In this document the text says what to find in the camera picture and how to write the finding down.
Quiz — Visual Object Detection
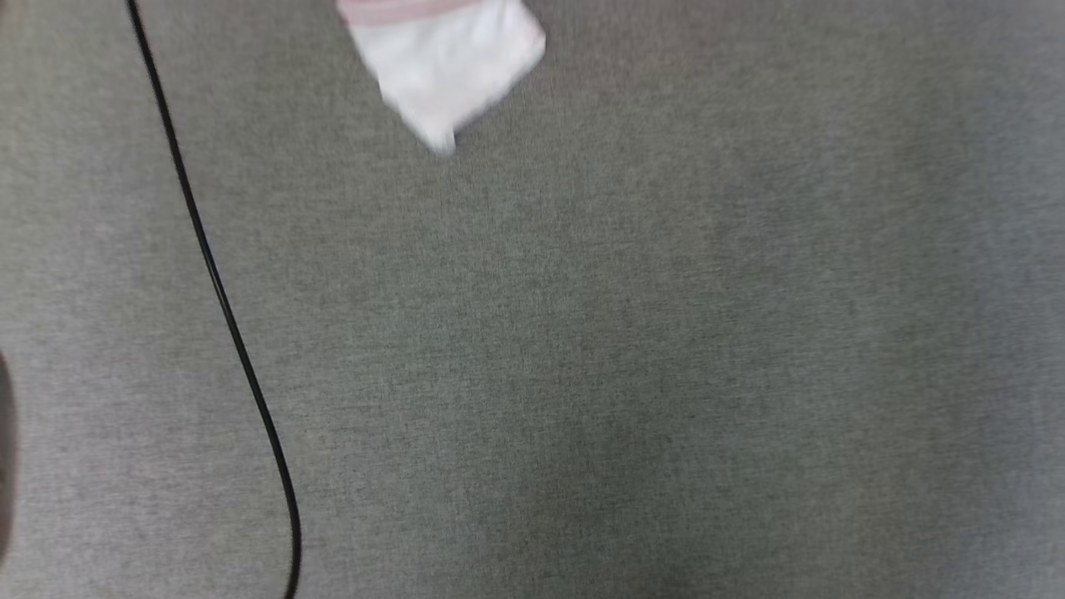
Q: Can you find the white cloth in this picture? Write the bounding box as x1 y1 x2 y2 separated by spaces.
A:
335 0 548 157

